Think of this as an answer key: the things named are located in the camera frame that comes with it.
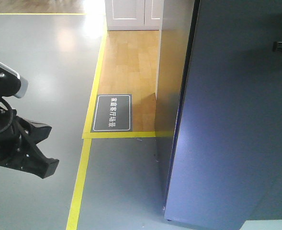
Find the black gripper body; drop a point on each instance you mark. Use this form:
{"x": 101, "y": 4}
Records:
{"x": 16, "y": 137}

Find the fridge door with white liner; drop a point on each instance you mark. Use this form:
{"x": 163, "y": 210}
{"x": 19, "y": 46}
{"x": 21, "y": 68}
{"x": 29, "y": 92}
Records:
{"x": 226, "y": 164}

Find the dark floor sign chinese text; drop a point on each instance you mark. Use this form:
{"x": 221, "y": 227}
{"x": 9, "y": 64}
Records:
{"x": 113, "y": 113}

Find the white cabinet with doors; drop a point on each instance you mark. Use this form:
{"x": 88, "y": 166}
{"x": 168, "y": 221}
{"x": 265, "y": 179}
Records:
{"x": 133, "y": 15}

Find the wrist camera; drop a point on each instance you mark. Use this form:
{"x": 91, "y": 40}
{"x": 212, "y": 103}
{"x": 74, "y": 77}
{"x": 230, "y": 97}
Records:
{"x": 11, "y": 82}

